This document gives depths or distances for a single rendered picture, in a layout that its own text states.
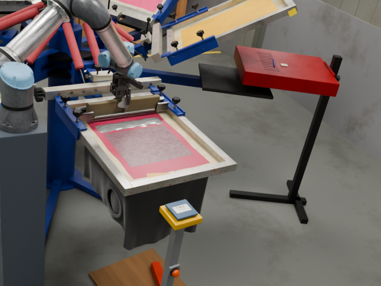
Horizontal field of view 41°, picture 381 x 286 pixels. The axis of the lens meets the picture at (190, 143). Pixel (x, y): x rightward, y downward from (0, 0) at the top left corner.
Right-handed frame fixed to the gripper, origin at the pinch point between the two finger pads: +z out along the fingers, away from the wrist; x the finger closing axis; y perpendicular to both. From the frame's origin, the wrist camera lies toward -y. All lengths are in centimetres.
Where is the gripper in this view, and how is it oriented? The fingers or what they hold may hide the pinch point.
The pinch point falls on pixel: (123, 108)
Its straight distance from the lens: 264.0
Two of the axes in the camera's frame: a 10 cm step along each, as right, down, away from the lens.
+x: 5.3, 5.1, -6.8
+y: -8.3, 1.6, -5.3
